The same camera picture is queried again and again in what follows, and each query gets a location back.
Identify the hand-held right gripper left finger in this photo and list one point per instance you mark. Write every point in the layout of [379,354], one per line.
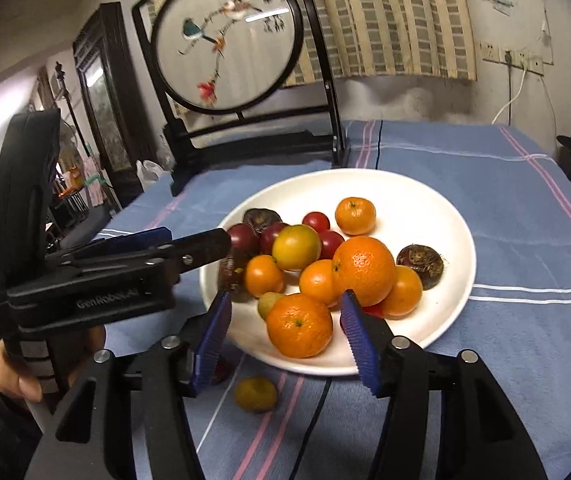
[213,340]

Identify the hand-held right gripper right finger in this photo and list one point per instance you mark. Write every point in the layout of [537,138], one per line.
[360,345]

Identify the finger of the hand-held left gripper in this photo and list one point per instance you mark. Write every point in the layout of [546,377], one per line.
[135,240]
[200,250]

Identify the large orange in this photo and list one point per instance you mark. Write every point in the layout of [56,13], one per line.
[364,270]
[299,326]

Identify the white oval plate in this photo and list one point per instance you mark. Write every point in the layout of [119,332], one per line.
[415,200]

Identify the person's left hand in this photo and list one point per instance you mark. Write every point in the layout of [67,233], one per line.
[10,377]

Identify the small red fruit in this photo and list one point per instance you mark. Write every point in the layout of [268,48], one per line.
[221,371]

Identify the red plum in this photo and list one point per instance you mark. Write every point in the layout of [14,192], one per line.
[373,311]
[269,237]
[242,240]
[315,220]
[333,242]

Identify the dark water chestnut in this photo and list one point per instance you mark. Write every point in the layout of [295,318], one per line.
[420,262]
[263,217]
[228,275]

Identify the small green fruit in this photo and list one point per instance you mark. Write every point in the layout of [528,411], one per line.
[268,306]

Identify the greenish yellow mandarin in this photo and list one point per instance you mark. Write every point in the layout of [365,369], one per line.
[255,394]

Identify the white plastic bag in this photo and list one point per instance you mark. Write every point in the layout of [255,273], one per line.
[150,172]

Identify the yellow-green round fruit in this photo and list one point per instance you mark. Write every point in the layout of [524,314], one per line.
[296,247]

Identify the dark wooden cabinet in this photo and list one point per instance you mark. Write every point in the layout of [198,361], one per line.
[115,110]

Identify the small mandarin with green stem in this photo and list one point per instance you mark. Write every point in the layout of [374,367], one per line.
[355,216]

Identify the blue striped tablecloth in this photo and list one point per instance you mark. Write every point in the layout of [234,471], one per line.
[515,235]

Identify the black framed embroidered table screen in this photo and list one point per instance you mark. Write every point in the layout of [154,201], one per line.
[225,35]

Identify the checked beige curtain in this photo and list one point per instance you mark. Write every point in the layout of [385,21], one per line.
[390,20]

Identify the white wall socket strip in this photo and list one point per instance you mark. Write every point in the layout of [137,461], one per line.
[515,57]

